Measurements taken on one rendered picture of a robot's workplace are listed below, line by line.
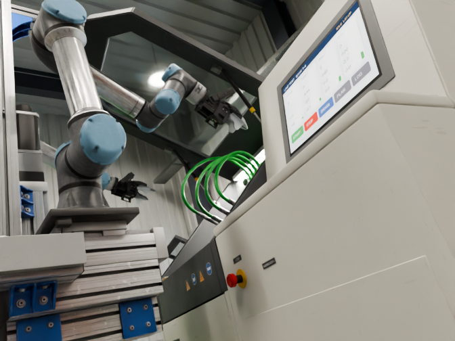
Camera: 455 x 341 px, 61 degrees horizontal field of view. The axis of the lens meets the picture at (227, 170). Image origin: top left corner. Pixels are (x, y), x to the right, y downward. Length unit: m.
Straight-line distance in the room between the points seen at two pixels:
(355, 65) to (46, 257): 0.88
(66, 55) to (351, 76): 0.77
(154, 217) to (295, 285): 8.41
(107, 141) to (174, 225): 8.42
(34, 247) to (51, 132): 8.59
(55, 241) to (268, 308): 0.52
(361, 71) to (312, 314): 0.62
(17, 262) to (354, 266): 0.63
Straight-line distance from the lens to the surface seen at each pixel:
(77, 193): 1.10
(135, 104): 1.38
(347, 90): 1.12
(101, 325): 1.05
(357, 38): 1.16
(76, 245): 0.90
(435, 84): 0.92
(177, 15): 7.68
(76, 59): 1.18
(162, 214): 9.38
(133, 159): 9.73
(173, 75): 1.38
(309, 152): 0.82
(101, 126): 1.04
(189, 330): 1.52
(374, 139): 0.70
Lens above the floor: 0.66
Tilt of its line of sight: 23 degrees up
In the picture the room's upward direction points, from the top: 16 degrees counter-clockwise
